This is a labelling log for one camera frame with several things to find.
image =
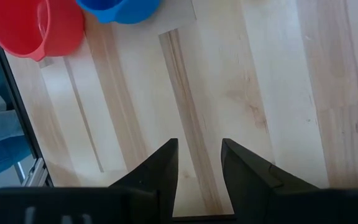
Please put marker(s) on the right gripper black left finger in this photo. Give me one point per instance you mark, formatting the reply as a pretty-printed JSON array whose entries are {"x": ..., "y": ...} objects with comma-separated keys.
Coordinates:
[{"x": 160, "y": 174}]

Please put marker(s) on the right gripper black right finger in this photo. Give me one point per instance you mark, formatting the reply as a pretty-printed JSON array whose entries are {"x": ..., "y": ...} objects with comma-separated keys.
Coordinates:
[{"x": 247, "y": 177}]

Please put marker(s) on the blue measuring cup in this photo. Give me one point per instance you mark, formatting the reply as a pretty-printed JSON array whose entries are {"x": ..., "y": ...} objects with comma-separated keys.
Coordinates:
[{"x": 135, "y": 12}]

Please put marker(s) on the silver aluminium frame bar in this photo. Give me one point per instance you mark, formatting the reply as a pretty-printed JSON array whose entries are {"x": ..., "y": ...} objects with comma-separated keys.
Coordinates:
[{"x": 37, "y": 174}]

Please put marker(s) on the black table edge frame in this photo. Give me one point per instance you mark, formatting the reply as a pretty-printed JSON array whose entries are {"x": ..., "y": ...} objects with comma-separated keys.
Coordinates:
[{"x": 15, "y": 99}]

